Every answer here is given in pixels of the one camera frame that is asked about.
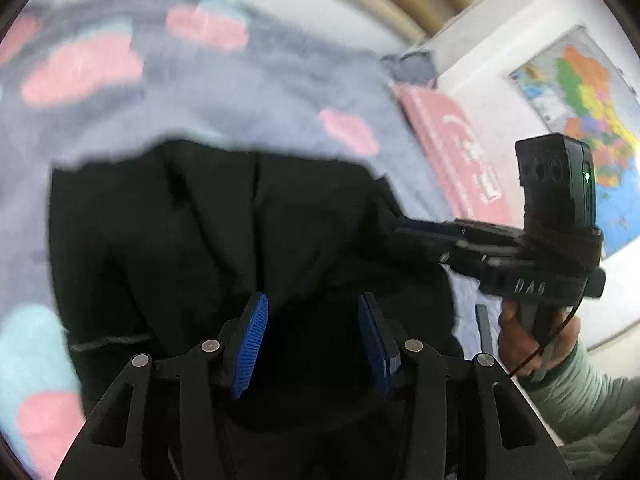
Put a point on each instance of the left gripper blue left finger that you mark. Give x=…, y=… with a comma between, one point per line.
x=243, y=345

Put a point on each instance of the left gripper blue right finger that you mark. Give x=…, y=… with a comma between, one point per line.
x=381, y=346

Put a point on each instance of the black hooded jacket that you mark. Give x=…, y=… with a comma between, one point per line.
x=154, y=254

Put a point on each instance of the light green sleeve forearm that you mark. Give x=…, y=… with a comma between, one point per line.
x=592, y=412

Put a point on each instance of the pink patterned pillow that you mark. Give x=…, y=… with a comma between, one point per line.
x=464, y=172

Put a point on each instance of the grey pillow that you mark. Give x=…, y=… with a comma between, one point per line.
x=415, y=67

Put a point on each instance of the grey floral bed quilt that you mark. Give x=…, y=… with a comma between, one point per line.
x=107, y=78

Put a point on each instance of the black tracker camera box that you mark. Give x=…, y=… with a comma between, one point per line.
x=557, y=177

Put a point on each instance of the colourful wall map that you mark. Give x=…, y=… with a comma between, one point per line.
x=576, y=90

